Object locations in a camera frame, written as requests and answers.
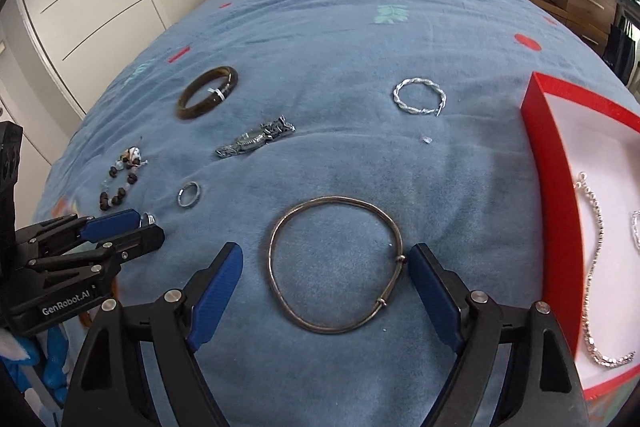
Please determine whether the small silver ring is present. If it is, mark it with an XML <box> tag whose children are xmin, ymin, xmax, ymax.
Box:
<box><xmin>176</xmin><ymin>180</ymin><xmax>202</xmax><ymax>209</ymax></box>

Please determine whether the large thin metal bangle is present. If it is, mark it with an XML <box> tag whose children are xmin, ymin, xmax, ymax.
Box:
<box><xmin>265</xmin><ymin>194</ymin><xmax>407</xmax><ymax>336</ymax></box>

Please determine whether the twisted silver hoop bracelet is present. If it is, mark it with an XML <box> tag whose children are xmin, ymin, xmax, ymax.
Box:
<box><xmin>391</xmin><ymin>76</ymin><xmax>448</xmax><ymax>117</ymax></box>

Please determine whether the red white jewelry box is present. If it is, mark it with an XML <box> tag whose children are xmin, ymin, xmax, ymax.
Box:
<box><xmin>521</xmin><ymin>72</ymin><xmax>639</xmax><ymax>400</ymax></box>

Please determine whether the left blue white gloved hand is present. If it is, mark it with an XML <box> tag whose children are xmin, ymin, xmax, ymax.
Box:
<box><xmin>1</xmin><ymin>325</ymin><xmax>70</xmax><ymax>413</ymax></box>

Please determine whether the dark brown stone bangle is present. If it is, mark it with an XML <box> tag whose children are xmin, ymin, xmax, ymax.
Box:
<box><xmin>176</xmin><ymin>66</ymin><xmax>239</xmax><ymax>120</ymax></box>

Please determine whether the blue patterned bed blanket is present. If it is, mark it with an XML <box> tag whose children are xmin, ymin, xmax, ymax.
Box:
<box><xmin>35</xmin><ymin>0</ymin><xmax>638</xmax><ymax>426</ymax></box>

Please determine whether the brown beaded bracelet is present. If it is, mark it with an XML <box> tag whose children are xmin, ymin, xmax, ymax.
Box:
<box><xmin>98</xmin><ymin>146</ymin><xmax>150</xmax><ymax>212</ymax></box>

